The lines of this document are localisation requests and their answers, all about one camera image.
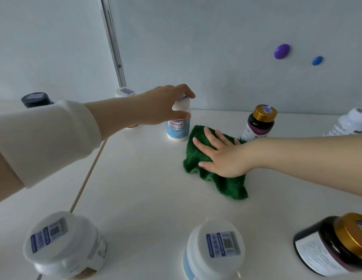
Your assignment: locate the person's right hand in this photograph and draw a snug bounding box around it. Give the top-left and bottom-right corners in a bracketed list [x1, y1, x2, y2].
[192, 126, 258, 179]

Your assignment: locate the person's left hand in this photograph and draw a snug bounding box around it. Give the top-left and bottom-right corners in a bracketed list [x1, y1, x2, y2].
[137, 84, 196, 126]

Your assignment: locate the green cleaning cloth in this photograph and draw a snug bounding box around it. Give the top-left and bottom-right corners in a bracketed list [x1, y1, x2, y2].
[183, 124, 249, 201]

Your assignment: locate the white bottle light blue label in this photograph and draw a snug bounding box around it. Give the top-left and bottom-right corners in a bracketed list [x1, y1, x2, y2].
[166, 94, 192, 142]
[183, 218, 246, 280]

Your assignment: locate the white bottle brown label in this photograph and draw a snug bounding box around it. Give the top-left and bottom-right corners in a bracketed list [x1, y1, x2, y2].
[23, 211, 109, 280]
[115, 87, 140, 129]

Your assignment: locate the gold cap dark bottle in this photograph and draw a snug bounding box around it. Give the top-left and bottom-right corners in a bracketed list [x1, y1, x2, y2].
[240, 104, 278, 142]
[293, 212, 362, 277]

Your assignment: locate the black bottle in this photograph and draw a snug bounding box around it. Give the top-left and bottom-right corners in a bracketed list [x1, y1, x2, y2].
[21, 92, 54, 109]

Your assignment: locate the white bottle navy label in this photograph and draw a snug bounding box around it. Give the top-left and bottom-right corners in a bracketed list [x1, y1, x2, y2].
[322, 107, 362, 137]

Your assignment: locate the person's right forearm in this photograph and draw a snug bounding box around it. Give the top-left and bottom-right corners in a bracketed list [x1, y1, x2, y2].
[251, 134, 362, 199]

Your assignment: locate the person's left forearm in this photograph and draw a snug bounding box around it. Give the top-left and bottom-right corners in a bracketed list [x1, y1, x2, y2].
[0, 90, 146, 205]

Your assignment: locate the white arm sleeve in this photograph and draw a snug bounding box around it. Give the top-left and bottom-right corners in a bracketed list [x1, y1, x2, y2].
[0, 99, 103, 189]

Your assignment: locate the purple wall knob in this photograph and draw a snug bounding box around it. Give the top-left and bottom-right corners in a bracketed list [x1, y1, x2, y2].
[273, 43, 291, 60]

